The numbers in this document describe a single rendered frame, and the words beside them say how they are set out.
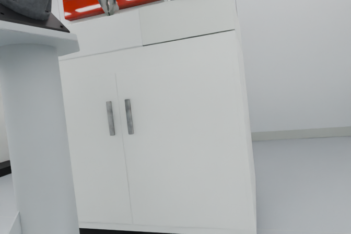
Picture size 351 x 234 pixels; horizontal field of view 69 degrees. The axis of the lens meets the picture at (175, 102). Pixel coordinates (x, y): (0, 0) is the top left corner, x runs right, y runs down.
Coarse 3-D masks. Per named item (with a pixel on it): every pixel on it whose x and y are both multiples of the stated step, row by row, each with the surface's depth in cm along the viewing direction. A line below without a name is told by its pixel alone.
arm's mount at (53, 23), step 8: (0, 8) 67; (8, 8) 70; (0, 16) 64; (8, 16) 66; (16, 16) 69; (24, 16) 72; (24, 24) 69; (32, 24) 71; (40, 24) 74; (48, 24) 77; (56, 24) 80
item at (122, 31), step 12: (132, 12) 99; (72, 24) 108; (84, 24) 106; (96, 24) 104; (108, 24) 103; (120, 24) 101; (132, 24) 100; (84, 36) 106; (96, 36) 104; (108, 36) 103; (120, 36) 101; (132, 36) 100; (84, 48) 106; (96, 48) 105; (108, 48) 103; (120, 48) 102
